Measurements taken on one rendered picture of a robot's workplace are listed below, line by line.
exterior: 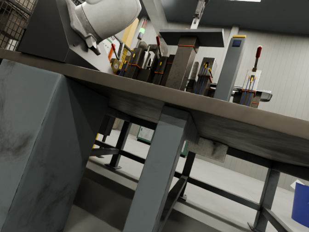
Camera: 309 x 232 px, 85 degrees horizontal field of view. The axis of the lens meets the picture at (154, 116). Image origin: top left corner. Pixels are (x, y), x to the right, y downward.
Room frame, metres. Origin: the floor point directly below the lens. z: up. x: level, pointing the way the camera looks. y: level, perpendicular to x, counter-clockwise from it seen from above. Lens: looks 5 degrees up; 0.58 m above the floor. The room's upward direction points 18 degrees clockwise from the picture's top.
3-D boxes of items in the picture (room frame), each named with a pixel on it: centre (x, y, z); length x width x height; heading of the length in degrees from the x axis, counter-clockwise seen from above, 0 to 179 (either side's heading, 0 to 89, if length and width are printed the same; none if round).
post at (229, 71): (0.82, -0.29, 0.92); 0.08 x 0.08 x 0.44; 61
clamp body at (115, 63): (1.42, 0.47, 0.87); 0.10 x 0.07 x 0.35; 151
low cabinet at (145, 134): (7.04, -0.82, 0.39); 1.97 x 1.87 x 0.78; 72
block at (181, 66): (0.95, -0.06, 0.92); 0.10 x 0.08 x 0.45; 61
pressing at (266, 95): (1.35, -0.04, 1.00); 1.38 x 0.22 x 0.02; 61
